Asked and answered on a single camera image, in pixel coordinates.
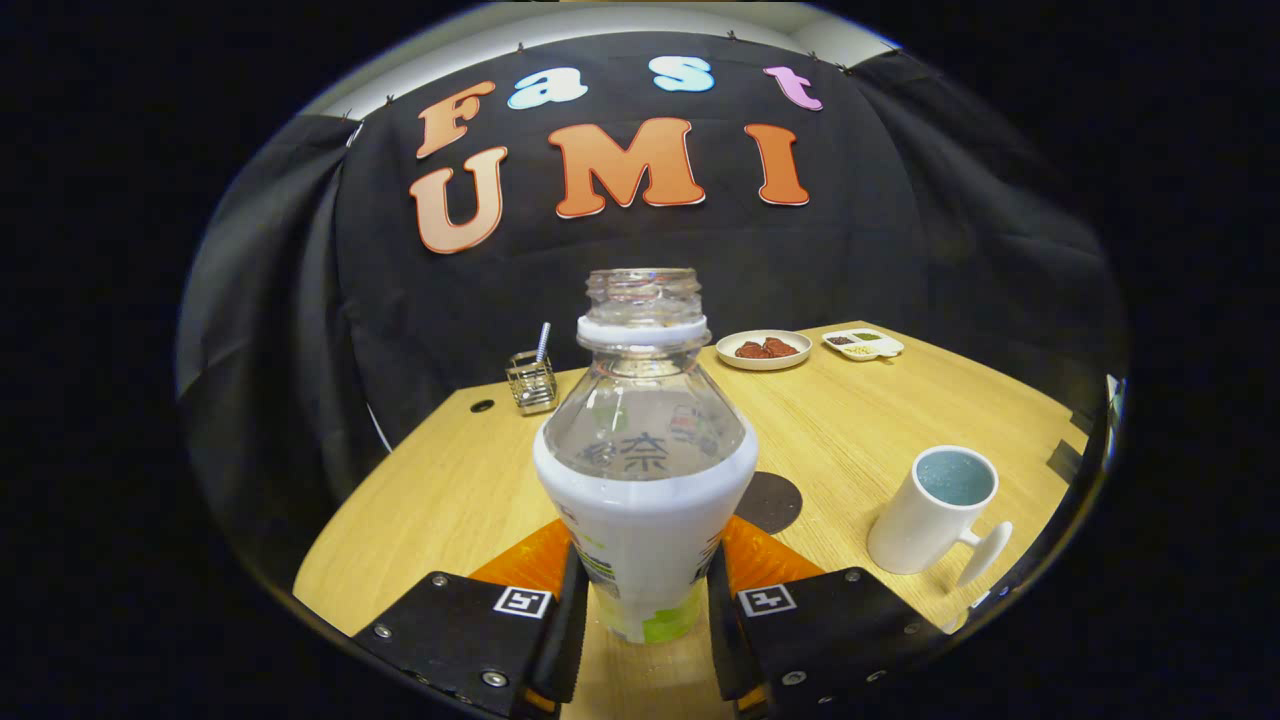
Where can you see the striped straw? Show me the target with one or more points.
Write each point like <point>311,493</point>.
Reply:
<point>543,340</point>

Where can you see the white divided dish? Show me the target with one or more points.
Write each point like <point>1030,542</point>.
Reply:
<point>862,344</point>

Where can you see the white cup with blue inside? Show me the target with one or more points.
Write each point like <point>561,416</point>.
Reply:
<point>915,530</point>

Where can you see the clear bottle with white label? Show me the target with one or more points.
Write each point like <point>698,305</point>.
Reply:
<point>645,520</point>

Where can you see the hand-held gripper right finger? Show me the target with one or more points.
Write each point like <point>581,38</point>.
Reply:
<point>840,630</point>

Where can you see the red food pieces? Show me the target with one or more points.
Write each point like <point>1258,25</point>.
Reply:
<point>767,348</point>

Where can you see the dark round coaster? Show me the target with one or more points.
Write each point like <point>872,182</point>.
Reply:
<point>775,500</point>

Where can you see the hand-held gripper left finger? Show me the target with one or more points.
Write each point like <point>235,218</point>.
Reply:
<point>450,630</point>

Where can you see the wooden table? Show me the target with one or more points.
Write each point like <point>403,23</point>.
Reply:
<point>450,490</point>

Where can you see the white round plate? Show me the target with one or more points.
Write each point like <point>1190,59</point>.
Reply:
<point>765,362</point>

